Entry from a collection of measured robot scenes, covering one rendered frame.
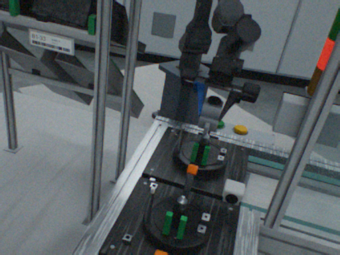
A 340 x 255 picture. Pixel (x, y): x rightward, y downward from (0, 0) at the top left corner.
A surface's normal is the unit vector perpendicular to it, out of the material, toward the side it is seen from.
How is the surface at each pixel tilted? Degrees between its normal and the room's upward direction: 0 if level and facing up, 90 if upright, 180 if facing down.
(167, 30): 90
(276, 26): 90
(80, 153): 0
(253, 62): 90
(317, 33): 90
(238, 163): 0
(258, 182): 0
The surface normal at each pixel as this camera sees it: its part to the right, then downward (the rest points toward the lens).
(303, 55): -0.13, 0.54
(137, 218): 0.13, -0.82
